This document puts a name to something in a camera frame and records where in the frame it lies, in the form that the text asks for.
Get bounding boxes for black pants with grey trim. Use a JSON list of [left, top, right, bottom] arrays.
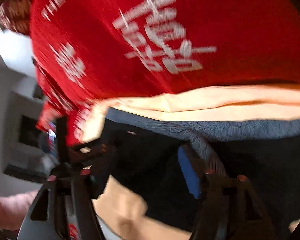
[[104, 108, 300, 239]]

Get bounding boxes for person's left hand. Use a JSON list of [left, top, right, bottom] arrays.
[[0, 190, 38, 231]]

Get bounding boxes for cream cushion cover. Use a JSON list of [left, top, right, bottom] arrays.
[[81, 84, 300, 239]]

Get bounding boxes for red blanket with white characters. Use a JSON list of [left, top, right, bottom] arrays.
[[30, 0, 300, 145]]

